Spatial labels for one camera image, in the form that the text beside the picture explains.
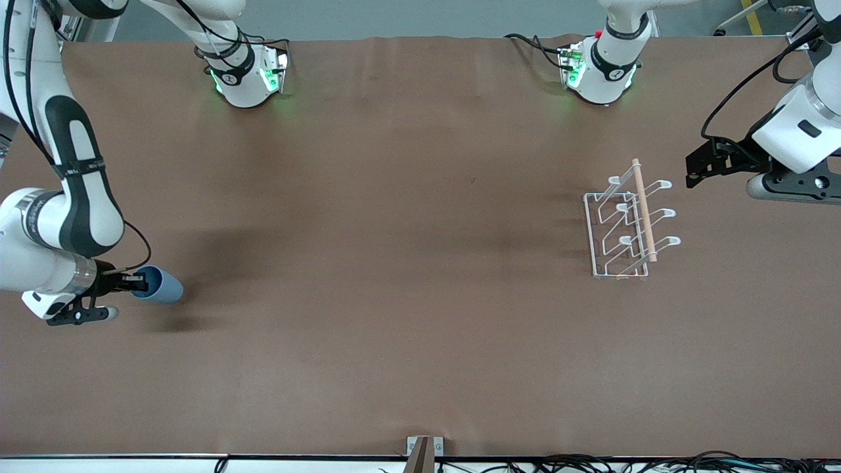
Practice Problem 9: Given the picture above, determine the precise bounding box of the blue cup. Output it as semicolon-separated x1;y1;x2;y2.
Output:
130;265;185;305

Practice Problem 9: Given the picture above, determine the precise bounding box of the brown table cover sheet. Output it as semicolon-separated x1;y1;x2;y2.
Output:
0;34;841;459

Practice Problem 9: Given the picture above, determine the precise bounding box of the white wire cup holder rack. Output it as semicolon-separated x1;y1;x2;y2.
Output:
583;158;682;281

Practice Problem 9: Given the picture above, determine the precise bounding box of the aluminium frame profile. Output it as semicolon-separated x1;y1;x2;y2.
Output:
787;13;822;51

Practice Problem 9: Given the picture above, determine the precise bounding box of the black cable bundle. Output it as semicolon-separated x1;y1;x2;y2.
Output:
378;450;841;473

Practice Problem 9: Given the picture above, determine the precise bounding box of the metal bracket with brown post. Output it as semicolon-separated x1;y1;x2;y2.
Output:
406;436;444;473

